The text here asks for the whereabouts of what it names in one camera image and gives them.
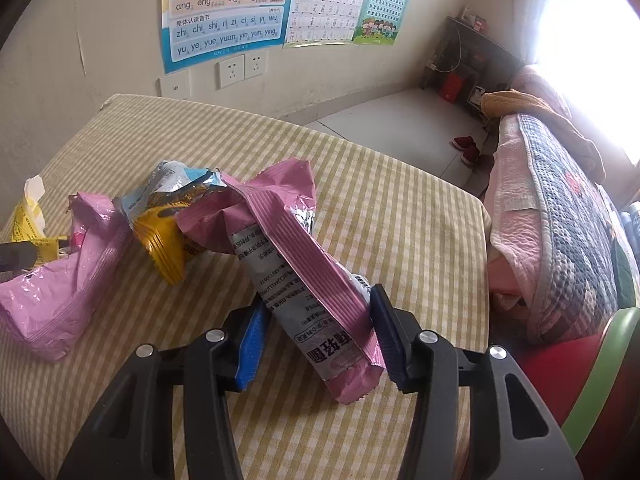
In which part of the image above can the green chart wall poster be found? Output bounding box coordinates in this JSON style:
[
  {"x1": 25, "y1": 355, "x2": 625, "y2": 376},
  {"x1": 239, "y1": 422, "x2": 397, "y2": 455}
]
[{"x1": 352, "y1": 0, "x2": 422, "y2": 46}]

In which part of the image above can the blue letter wall poster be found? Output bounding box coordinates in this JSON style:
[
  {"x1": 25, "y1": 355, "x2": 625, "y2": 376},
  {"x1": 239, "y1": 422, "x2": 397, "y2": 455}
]
[{"x1": 160, "y1": 0, "x2": 293, "y2": 75}]

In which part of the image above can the orange brown blanket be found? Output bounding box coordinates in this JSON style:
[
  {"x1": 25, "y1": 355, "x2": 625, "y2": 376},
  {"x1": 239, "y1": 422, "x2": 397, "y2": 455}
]
[{"x1": 481, "y1": 89, "x2": 607, "y2": 183}]

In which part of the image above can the white round-port wall plate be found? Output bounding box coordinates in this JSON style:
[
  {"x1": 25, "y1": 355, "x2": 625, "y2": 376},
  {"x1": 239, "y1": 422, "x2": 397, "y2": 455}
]
[{"x1": 159, "y1": 70, "x2": 191, "y2": 100}]

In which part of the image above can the small yellow packet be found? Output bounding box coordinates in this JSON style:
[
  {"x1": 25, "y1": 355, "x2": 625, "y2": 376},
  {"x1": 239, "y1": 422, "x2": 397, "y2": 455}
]
[{"x1": 11, "y1": 175, "x2": 76, "y2": 263}]

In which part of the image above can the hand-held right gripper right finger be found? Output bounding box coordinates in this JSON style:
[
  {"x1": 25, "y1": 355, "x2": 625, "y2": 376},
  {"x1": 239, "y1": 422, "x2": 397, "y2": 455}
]
[{"x1": 369, "y1": 284, "x2": 583, "y2": 480}]

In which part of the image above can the plain pink snack bag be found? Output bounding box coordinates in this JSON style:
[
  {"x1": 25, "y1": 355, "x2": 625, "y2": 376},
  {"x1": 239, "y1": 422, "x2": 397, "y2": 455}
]
[{"x1": 0, "y1": 191, "x2": 133, "y2": 363}]

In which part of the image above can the red bag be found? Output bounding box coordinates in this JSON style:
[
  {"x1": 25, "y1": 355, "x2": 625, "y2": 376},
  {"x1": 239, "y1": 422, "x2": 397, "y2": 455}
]
[{"x1": 439, "y1": 71, "x2": 465, "y2": 103}]

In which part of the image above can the pink pillow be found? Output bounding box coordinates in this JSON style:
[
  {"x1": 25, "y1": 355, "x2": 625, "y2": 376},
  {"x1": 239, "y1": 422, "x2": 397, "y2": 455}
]
[{"x1": 510, "y1": 65, "x2": 576, "y2": 121}]

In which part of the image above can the pink snack bag grey back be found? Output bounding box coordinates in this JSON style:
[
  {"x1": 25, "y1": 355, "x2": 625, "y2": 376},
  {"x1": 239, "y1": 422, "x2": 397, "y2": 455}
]
[{"x1": 176, "y1": 157, "x2": 386, "y2": 406}]

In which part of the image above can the pink quilted bed sheet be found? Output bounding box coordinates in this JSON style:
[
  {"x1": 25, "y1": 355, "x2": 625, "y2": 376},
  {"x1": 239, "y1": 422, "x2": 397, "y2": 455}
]
[{"x1": 486, "y1": 112, "x2": 551, "y2": 328}]

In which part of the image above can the white chart wall poster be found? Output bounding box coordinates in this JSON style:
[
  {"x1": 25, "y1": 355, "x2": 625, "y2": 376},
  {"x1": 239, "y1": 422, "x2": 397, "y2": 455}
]
[{"x1": 282, "y1": 0, "x2": 378, "y2": 50}]

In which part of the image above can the red green chair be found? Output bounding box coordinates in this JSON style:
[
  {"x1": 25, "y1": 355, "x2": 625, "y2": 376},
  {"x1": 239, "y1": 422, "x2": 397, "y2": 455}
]
[{"x1": 505, "y1": 305, "x2": 640, "y2": 456}]

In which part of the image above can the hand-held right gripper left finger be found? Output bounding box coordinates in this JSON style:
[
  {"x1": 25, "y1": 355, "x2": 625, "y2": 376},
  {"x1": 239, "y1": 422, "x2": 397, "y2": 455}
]
[{"x1": 57, "y1": 302, "x2": 269, "y2": 480}]

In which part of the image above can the white wall socket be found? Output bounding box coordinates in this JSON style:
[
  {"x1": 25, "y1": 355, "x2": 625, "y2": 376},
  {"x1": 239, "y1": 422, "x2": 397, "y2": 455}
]
[
  {"x1": 216, "y1": 55, "x2": 246, "y2": 89},
  {"x1": 243, "y1": 50, "x2": 268, "y2": 80}
]

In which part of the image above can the light blue silver wrapper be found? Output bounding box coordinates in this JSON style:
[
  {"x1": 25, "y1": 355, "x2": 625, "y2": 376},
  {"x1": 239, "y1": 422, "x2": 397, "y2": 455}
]
[{"x1": 114, "y1": 160, "x2": 236, "y2": 228}]

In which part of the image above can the patchwork quilt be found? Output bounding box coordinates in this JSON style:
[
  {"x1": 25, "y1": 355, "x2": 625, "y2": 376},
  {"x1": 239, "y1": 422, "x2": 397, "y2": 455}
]
[{"x1": 517, "y1": 112, "x2": 640, "y2": 346}]

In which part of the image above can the yellow ribbed snack wrapper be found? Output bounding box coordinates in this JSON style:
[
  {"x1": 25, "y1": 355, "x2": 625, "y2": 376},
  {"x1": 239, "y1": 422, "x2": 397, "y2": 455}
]
[{"x1": 131, "y1": 205, "x2": 201, "y2": 286}]

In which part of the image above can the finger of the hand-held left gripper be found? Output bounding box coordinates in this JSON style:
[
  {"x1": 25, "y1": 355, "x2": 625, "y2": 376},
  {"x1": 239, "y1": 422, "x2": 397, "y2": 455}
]
[{"x1": 0, "y1": 241, "x2": 38, "y2": 272}]

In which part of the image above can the dark wooden cabinet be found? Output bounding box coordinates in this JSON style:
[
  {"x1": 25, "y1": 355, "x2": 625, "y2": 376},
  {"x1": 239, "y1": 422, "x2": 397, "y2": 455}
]
[{"x1": 420, "y1": 16, "x2": 526, "y2": 121}]

